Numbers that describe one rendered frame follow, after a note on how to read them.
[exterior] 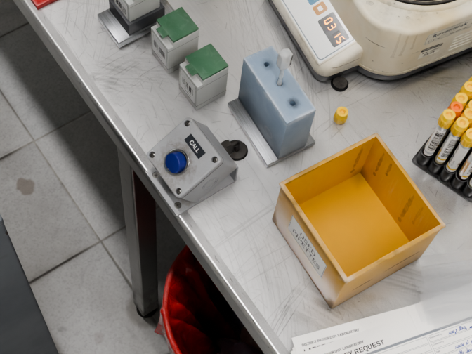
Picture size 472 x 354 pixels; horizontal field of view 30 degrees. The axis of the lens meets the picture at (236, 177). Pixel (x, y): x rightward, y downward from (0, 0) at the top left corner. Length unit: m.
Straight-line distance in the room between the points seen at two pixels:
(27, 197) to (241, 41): 0.98
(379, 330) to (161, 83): 0.41
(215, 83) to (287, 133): 0.12
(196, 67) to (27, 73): 1.18
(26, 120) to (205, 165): 1.18
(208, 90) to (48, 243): 0.98
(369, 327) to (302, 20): 0.41
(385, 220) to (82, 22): 0.47
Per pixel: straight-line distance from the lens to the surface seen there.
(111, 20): 1.18
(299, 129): 1.04
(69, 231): 2.01
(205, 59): 1.08
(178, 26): 1.11
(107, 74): 1.15
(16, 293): 1.29
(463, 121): 1.04
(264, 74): 1.04
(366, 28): 1.10
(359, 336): 1.01
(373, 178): 1.07
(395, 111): 1.16
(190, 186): 1.01
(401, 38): 1.10
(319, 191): 1.06
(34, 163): 2.09
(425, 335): 1.03
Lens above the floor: 1.84
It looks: 63 degrees down
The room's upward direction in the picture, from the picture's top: 9 degrees clockwise
